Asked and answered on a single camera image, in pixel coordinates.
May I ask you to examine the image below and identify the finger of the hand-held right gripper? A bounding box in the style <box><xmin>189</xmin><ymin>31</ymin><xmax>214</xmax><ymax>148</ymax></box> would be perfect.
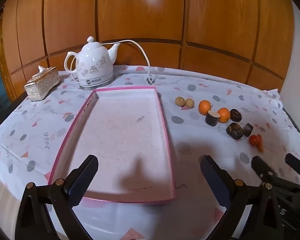
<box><xmin>251</xmin><ymin>156</ymin><xmax>278</xmax><ymax>183</ymax></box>
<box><xmin>285</xmin><ymin>153</ymin><xmax>300</xmax><ymax>188</ymax></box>

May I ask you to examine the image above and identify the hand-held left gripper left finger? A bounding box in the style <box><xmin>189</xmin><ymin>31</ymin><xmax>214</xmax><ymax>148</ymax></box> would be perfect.
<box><xmin>15</xmin><ymin>154</ymin><xmax>99</xmax><ymax>240</ymax></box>

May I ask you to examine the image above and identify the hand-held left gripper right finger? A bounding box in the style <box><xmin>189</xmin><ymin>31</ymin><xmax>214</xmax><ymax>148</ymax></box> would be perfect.
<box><xmin>200</xmin><ymin>155</ymin><xmax>283</xmax><ymax>240</ymax></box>

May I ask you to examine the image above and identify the pink shallow tray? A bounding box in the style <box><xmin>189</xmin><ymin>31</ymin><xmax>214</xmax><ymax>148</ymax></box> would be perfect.
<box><xmin>48</xmin><ymin>86</ymin><xmax>176</xmax><ymax>203</ymax></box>

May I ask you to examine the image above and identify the dark purple passion fruit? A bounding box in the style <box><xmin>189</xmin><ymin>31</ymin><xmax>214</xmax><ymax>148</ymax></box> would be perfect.
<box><xmin>230</xmin><ymin>109</ymin><xmax>242</xmax><ymax>122</ymax></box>
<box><xmin>226</xmin><ymin>123</ymin><xmax>244</xmax><ymax>140</ymax></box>

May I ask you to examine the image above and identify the orange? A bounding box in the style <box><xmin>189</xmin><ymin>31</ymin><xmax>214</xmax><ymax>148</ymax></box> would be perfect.
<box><xmin>199</xmin><ymin>100</ymin><xmax>212</xmax><ymax>115</ymax></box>
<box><xmin>217</xmin><ymin>108</ymin><xmax>231</xmax><ymax>123</ymax></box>

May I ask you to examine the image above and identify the small orange carrot piece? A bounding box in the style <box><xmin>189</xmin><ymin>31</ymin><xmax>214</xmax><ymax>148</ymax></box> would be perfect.
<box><xmin>256</xmin><ymin>134</ymin><xmax>265</xmax><ymax>153</ymax></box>

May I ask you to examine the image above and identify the patterned white tablecloth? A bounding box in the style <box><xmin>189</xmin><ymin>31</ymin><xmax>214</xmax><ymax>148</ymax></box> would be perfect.
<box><xmin>0</xmin><ymin>65</ymin><xmax>300</xmax><ymax>240</ymax></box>

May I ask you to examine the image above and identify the silver kettle base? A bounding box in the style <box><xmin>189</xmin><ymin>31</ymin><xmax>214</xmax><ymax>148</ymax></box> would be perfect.
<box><xmin>78</xmin><ymin>76</ymin><xmax>115</xmax><ymax>91</ymax></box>

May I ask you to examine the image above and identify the white floral ceramic kettle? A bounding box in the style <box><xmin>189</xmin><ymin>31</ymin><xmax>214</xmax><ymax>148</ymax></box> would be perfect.
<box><xmin>64</xmin><ymin>36</ymin><xmax>121</xmax><ymax>87</ymax></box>

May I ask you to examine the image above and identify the white power cord with plug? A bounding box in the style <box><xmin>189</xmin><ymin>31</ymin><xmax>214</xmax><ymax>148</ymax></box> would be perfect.
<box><xmin>101</xmin><ymin>39</ymin><xmax>156</xmax><ymax>85</ymax></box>

